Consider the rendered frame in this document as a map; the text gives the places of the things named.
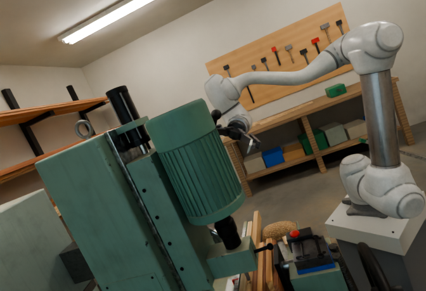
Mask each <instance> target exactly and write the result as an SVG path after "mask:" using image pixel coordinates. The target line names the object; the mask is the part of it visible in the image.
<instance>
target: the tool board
mask: <svg viewBox="0 0 426 291"><path fill-rule="evenodd" d="M348 31H350V29H349V26H348V23H347V20H346V17H345V14H344V10H343V8H342V5H341V2H339V3H336V4H334V5H332V6H329V7H327V8H325V9H323V10H321V11H319V12H317V13H314V14H312V15H310V16H307V17H305V18H303V19H301V20H299V21H297V22H295V23H292V24H290V25H288V26H286V27H283V28H282V29H279V30H277V31H275V32H273V33H270V34H268V35H266V36H264V37H262V38H260V39H257V40H255V41H253V42H250V43H248V44H246V45H244V46H242V47H240V48H238V49H235V50H233V51H231V52H229V53H226V54H225V55H222V56H220V57H218V58H216V59H214V60H211V61H209V62H207V63H205V66H206V68H207V70H208V73H209V75H210V76H211V75H212V74H219V75H221V76H222V77H223V78H227V77H229V78H234V77H237V76H239V75H242V74H244V73H247V72H295V71H299V70H302V69H304V68H306V67H307V66H308V65H309V64H310V63H311V62H312V61H313V60H314V59H315V58H316V57H317V56H318V55H319V54H320V53H321V52H322V51H323V50H324V49H326V48H327V47H328V46H329V45H330V44H331V43H332V42H334V41H336V40H337V39H338V38H339V37H341V36H343V35H344V34H345V33H347V32H348ZM352 69H354V68H353V66H352V64H348V65H344V66H342V67H340V68H338V69H336V70H334V71H333V72H330V73H328V74H326V75H324V76H322V77H320V78H318V79H316V80H314V81H312V82H309V83H307V84H303V85H299V86H281V85H269V84H251V85H249V86H247V87H245V88H244V89H243V91H242V93H241V96H240V97H239V99H238V101H239V102H240V103H241V105H242V106H243V107H244V109H246V111H249V110H251V109H253V108H256V107H259V106H261V105H264V104H266V103H269V102H271V101H274V100H277V99H278V98H282V97H284V96H286V95H289V94H292V93H294V92H296V91H299V90H301V89H304V88H306V87H309V86H312V85H314V84H317V83H319V82H321V81H324V80H327V79H329V78H332V77H335V76H336V75H339V74H342V73H344V72H347V71H349V70H352Z"/></svg>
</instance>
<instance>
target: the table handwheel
mask: <svg viewBox="0 0 426 291"><path fill-rule="evenodd" d="M357 250H358V254H359V257H360V259H361V263H362V265H363V268H364V270H365V273H366V276H367V278H368V281H369V283H370V286H371V291H392V289H391V286H390V285H389V282H388V281H387V278H386V276H385V274H384V272H383V270H382V268H381V267H380V265H379V263H378V261H377V259H376V257H375V255H374V254H373V252H372V251H371V249H370V248H369V246H368V245H367V244H365V243H364V242H359V243H358V244H357Z"/></svg>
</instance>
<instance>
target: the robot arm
mask: <svg viewBox="0 0 426 291"><path fill-rule="evenodd" d="M403 41H404V34H403V31H402V29H401V27H400V26H399V25H398V24H396V23H393V22H389V21H375V22H370V23H366V24H363V25H360V26H358V27H356V28H354V29H352V30H350V31H348V32H347V33H345V34H344V35H343V36H341V37H339V38H338V39H337V40H336V41H334V42H332V43H331V44H330V45H329V46H328V47H327V48H326V49H324V50H323V51H322V52H321V53H320V54H319V55H318V56H317V57H316V58H315V59H314V60H313V61H312V62H311V63H310V64H309V65H308V66H307V67H306V68H304V69H302V70H299V71H295V72H247V73H244V74H242V75H239V76H237V77H234V78H229V77H227V78H223V77H222V76H221V75H219V74H212V75H211V76H210V77H209V78H208V79H207V80H206V81H205V82H204V88H205V92H206V95H207V97H208V99H209V101H210V102H211V104H212V106H213V107H214V108H215V109H218V110H220V111H221V114H222V115H221V117H222V118H223V120H224V121H225V123H226V125H227V127H222V125H221V124H218V125H216V128H217V131H218V133H219V135H223V136H228V137H229V138H231V139H233V140H239V141H243V142H244V143H246V144H248V150H247V153H249V152H250V149H254V147H256V148H257V149H259V148H260V145H261V142H260V141H259V140H258V139H257V138H256V137H255V136H254V134H252V133H250V134H247V133H248V132H249V131H250V130H251V127H252V117H251V115H250V114H249V113H248V112H247V111H246V109H244V107H243V106H242V105H241V103H240V102H239V101H238V99H239V97H240V96H241V93H242V91H243V89H244V88H245V87H247V86H249V85H251V84H269V85H281V86H299V85H303V84H307V83H309V82H312V81H314V80H316V79H318V78H320V77H322V76H324V75H326V74H328V73H330V72H333V71H334V70H336V69H338V68H340V67H342V66H344V65H348V64H352V66H353V68H354V71H355V73H357V74H358V75H359V78H360V83H361V92H362V97H363V106H364V111H365V121H366V130H367V135H368V144H369V149H370V158H371V159H369V158H368V157H366V156H364V155H361V154H352V155H349V156H347V157H345V158H344V159H343V160H342V162H341V163H340V169H339V171H340V178H341V180H342V183H343V185H344V188H345V190H346V192H347V194H348V196H349V197H347V198H343V199H342V203H343V204H346V205H350V207H349V208H348V209H347V211H346V214H347V215H348V216H369V217H379V218H382V219H385V218H387V217H388V216H389V217H393V218H397V219H410V218H414V217H417V216H418V215H420V214H421V213H422V211H423V208H424V206H425V199H424V196H423V193H422V191H421V189H419V187H418V186H417V185H416V183H415V180H414V179H413V176H412V175H411V172H410V169H409V167H408V166H406V165H405V164H404V163H402V162H401V158H400V152H399V141H398V135H397V124H396V114H395V108H394V97H393V91H392V80H391V70H390V68H392V67H393V65H394V61H395V59H396V55H397V52H398V51H399V50H400V48H401V46H402V44H403Z"/></svg>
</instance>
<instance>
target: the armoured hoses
mask: <svg viewBox="0 0 426 291"><path fill-rule="evenodd" d="M328 247H329V249H330V250H331V251H332V252H334V253H333V254H332V258H333V260H334V261H335V262H338V264H339V266H340V269H341V271H342V274H343V276H344V279H345V282H346V284H347V287H348V289H349V291H359V290H358V288H357V286H356V284H355V282H354V280H353V278H352V275H351V273H350V271H349V269H348V267H347V265H346V263H345V261H344V258H343V257H342V254H341V253H340V249H339V247H338V245H337V244H336V243H331V244H329V246H328Z"/></svg>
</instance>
